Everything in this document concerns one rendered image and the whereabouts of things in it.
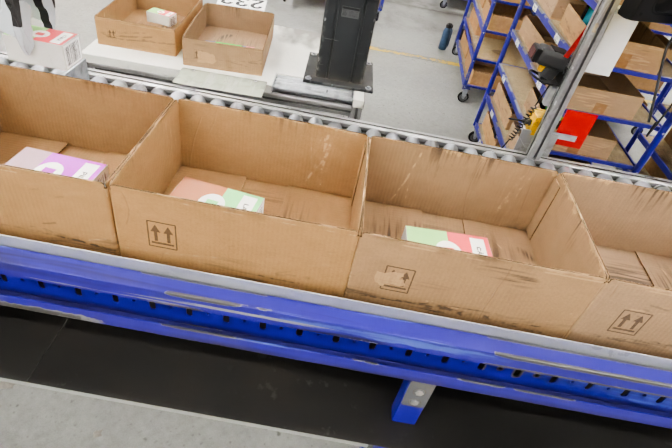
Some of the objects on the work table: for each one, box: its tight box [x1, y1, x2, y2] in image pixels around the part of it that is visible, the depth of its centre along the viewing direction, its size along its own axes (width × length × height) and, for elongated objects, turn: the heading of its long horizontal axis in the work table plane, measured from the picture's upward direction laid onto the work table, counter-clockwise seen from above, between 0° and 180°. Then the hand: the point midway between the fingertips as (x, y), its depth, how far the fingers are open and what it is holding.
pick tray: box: [182, 3, 275, 76], centre depth 185 cm, size 28×38×10 cm
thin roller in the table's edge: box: [274, 84, 352, 103], centre depth 173 cm, size 2×28×2 cm, turn 76°
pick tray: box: [94, 0, 203, 57], centre depth 187 cm, size 28×38×10 cm
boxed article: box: [146, 7, 177, 27], centre depth 194 cm, size 6×10×5 cm, turn 64°
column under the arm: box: [303, 0, 380, 94], centre depth 177 cm, size 26×26×33 cm
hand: (42, 41), depth 83 cm, fingers closed on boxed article, 6 cm apart
